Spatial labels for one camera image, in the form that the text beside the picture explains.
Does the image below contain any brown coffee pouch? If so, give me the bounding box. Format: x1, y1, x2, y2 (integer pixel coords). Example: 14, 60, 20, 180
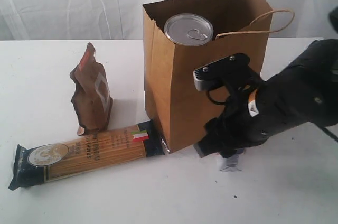
70, 42, 113, 136

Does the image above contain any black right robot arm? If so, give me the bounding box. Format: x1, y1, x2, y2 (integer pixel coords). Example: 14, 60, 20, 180
193, 39, 337, 158

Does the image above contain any blue white milk carton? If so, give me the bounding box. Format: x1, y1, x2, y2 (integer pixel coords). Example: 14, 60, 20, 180
216, 148, 246, 172

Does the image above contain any spaghetti pasta package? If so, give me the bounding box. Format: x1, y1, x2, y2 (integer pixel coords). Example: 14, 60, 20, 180
8, 120, 164, 191

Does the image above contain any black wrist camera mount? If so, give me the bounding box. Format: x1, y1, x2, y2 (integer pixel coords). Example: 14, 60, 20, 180
193, 53, 262, 91

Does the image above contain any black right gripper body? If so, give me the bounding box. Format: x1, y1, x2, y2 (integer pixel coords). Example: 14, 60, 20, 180
205, 86, 277, 157

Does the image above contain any silver pull-tab tin can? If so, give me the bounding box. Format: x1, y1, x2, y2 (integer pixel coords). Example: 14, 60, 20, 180
164, 13, 214, 46

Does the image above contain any brown paper bag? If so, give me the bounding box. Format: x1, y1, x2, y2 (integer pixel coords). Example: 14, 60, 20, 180
143, 0, 274, 152

